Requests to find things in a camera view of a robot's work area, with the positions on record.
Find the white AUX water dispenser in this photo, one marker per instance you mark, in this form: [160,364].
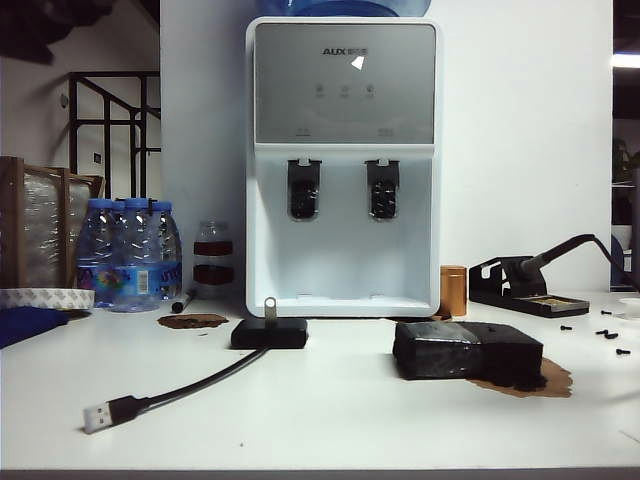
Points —
[340,250]

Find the silver USB flash drive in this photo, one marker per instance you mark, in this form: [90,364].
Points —
[270,315]

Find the clear water bottle blue cap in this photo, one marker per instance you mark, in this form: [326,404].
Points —
[92,250]
[170,250]
[119,206]

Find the black USB hub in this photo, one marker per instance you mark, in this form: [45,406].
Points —
[280,337]

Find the black marker pen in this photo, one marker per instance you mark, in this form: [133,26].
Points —
[179,305]

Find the blue water jug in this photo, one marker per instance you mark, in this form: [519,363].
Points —
[350,7]

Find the black soldering iron stand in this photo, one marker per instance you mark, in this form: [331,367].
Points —
[487,287]

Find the wooden crate with plastic wrap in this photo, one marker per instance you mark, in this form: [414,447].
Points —
[42,225]

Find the black stair railing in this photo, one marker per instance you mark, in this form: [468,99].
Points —
[73,125]

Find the black dispenser tap lever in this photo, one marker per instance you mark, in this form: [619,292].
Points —
[304,195]
[382,197]

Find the water bottle with barcode label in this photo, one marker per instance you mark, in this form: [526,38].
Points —
[135,260]

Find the copper metal cylinder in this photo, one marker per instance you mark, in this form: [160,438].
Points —
[454,290]

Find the white tape roll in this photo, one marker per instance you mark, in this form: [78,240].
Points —
[45,298]

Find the clear bottle with red bands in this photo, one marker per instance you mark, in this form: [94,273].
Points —
[213,275]

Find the black sponge block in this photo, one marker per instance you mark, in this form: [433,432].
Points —
[450,355]

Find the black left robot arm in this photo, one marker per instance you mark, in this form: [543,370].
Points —
[35,25]

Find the ceiling light panel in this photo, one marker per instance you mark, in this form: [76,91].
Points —
[627,60]

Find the blue cloth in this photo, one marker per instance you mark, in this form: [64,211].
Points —
[25,325]

